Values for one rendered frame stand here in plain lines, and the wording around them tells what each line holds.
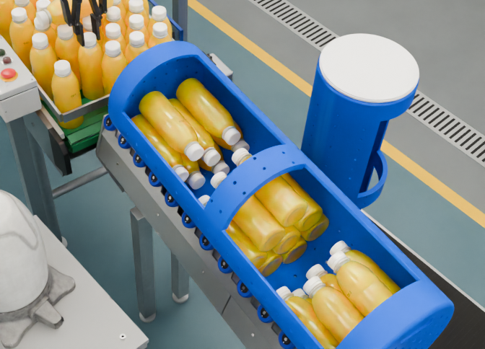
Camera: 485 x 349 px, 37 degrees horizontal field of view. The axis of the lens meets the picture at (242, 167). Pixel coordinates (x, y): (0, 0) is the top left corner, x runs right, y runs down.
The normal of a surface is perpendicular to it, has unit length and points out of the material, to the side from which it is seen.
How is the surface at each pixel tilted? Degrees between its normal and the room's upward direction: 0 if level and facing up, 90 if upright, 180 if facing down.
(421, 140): 0
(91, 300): 0
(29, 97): 90
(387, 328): 21
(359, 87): 0
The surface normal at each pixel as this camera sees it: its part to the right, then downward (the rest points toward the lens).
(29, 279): 0.83, 0.47
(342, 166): -0.26, 0.72
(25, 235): 0.95, -0.05
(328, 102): -0.77, 0.46
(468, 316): 0.07, -0.65
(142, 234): 0.59, 0.64
